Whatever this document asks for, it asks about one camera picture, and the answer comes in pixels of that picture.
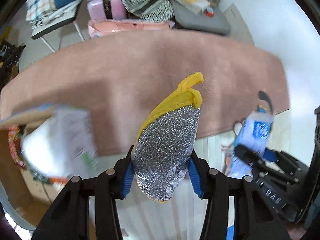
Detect blue cartoon tissue pack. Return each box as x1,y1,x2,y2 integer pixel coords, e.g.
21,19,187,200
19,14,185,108
229,108,274,179

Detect silver yellow scouring pad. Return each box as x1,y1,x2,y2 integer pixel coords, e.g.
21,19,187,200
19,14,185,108
131,72,204,203

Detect blue long snack packet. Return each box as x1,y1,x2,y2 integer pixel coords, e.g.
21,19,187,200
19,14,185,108
257,90,274,116

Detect white soft pillow pack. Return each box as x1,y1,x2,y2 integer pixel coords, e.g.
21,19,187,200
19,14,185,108
22,107,97,179

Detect red patterned snack packet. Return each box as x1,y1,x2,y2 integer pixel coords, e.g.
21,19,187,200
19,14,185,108
8,125,27,170

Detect pink striped cat mat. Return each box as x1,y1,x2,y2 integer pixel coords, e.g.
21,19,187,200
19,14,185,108
0,29,292,240

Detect open cardboard box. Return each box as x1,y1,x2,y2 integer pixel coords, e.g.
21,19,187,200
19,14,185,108
0,103,91,212

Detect grey cushioned chair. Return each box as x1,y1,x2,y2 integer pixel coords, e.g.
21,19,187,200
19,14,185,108
170,0,231,35

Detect white tissue box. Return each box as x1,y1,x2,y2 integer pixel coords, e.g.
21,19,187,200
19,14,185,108
187,0,210,15

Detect white folding chair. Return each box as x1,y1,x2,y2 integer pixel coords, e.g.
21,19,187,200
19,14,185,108
31,0,85,53

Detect pink suitcase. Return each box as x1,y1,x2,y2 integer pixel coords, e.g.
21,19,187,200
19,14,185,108
87,0,127,21

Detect black white patterned bag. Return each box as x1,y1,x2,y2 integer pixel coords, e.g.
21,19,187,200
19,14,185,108
120,0,174,23

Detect plaid folded quilt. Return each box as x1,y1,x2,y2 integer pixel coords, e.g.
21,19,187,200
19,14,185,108
25,0,57,22

